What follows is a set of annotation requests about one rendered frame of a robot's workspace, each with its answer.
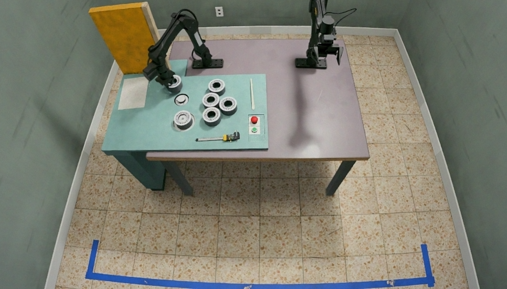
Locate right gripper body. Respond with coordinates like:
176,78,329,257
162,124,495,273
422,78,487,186
155,68,175,85

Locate digital caliper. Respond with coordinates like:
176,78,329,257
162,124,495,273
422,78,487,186
195,130,240,142

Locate dark grey cylinder with white slotted end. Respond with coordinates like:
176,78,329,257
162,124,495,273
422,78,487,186
203,107,221,127
219,97,237,116
208,79,226,97
174,111,193,130

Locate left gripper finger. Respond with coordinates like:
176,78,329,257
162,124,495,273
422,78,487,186
311,47,319,64
336,48,343,65

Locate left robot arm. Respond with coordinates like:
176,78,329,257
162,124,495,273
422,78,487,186
295,0,337,68

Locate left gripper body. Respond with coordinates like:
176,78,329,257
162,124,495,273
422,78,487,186
316,30,343,57

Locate white flat rectangular sheet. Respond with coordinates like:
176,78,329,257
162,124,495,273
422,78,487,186
118,77,149,110

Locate pale teal flat slab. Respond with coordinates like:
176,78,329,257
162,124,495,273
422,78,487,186
101,59,268,152

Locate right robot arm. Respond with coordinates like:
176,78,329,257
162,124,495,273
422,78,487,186
143,13,223,81

